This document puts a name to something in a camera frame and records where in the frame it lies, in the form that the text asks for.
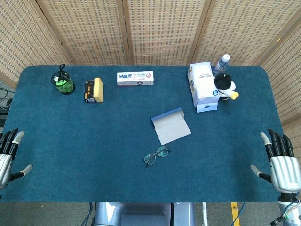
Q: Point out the black white plush toy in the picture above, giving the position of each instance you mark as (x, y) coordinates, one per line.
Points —
(223, 81)

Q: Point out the white tissue pack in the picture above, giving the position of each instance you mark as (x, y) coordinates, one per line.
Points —
(202, 87)

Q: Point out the yellow sponge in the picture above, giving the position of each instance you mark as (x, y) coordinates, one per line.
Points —
(98, 90)

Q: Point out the blue carpet table cover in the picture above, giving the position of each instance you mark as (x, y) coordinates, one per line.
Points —
(94, 141)

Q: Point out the white table leg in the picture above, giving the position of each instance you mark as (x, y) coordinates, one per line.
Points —
(205, 214)

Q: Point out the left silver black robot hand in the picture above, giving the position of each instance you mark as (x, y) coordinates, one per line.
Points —
(4, 162)

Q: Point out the small black box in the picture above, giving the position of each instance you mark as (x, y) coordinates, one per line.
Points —
(89, 91)

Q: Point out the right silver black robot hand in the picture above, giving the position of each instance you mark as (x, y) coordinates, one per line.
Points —
(282, 169)

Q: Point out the blue glasses case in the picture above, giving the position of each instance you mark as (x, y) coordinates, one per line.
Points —
(171, 129)

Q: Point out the clear water bottle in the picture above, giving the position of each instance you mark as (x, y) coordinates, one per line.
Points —
(222, 63)

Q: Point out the woven bamboo folding screen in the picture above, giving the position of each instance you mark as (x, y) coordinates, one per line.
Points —
(164, 30)

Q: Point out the black floor equipment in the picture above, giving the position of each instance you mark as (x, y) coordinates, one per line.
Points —
(2, 116)

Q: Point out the white toothpaste box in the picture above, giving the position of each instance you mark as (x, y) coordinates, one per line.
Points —
(135, 78)

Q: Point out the black-framed eyeglasses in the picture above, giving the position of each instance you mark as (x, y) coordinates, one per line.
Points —
(162, 153)

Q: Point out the blue-grey robot torso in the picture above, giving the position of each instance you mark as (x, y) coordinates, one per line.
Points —
(141, 216)

